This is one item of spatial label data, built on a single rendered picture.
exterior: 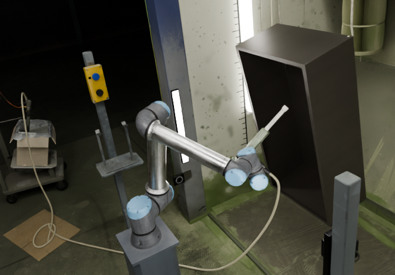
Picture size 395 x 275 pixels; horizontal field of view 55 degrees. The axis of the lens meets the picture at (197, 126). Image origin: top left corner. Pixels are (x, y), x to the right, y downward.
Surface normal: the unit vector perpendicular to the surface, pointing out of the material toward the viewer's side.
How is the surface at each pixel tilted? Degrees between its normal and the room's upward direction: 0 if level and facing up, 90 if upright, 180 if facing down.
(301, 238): 0
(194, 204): 90
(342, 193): 90
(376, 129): 57
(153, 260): 90
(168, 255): 90
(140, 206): 5
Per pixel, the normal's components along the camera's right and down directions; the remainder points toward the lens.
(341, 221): -0.86, 0.31
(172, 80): 0.49, 0.32
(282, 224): -0.12, -0.89
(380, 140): -0.79, -0.23
